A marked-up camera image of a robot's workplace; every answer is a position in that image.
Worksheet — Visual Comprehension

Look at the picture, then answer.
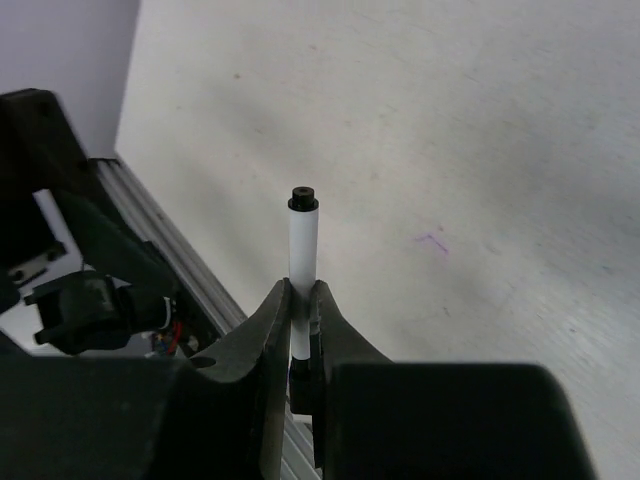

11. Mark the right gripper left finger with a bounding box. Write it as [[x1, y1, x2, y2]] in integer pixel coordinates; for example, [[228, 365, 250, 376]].
[[193, 279, 292, 479]]

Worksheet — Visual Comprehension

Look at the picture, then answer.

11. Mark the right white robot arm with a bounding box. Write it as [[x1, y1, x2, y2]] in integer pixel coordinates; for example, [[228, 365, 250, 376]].
[[1, 89, 413, 479]]

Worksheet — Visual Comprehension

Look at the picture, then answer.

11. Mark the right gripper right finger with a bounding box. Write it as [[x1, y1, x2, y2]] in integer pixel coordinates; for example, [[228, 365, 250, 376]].
[[311, 281, 400, 473]]

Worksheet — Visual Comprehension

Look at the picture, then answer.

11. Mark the white marker black cap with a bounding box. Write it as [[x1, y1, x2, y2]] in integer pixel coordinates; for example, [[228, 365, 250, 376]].
[[288, 186, 319, 416]]

